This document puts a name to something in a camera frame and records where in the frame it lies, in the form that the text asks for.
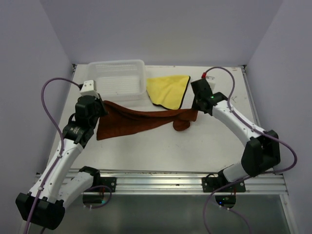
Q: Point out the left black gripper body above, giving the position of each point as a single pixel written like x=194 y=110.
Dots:
x=100 y=111

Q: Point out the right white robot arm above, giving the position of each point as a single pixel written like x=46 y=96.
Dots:
x=261 y=151

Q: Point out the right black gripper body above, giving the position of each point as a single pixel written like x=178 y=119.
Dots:
x=195 y=105

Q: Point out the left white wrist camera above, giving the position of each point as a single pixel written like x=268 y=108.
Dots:
x=88 y=88

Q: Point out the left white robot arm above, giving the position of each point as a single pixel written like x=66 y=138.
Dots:
x=46 y=202

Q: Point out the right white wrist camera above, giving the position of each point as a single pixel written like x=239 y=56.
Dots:
x=209 y=79

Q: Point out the white plastic basket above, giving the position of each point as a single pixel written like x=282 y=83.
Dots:
x=118 y=80

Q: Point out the aluminium mounting rail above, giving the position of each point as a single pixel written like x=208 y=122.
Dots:
x=187 y=183

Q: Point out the brown towel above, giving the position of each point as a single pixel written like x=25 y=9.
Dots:
x=121 y=121

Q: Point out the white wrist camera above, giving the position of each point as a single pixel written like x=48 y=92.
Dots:
x=209 y=79
x=88 y=88

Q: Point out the yellow towel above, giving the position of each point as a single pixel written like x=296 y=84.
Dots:
x=168 y=92

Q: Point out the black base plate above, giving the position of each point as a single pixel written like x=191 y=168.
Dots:
x=108 y=181
x=212 y=182

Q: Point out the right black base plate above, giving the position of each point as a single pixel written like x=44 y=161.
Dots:
x=212 y=182

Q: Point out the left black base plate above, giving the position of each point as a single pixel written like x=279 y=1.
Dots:
x=108 y=181

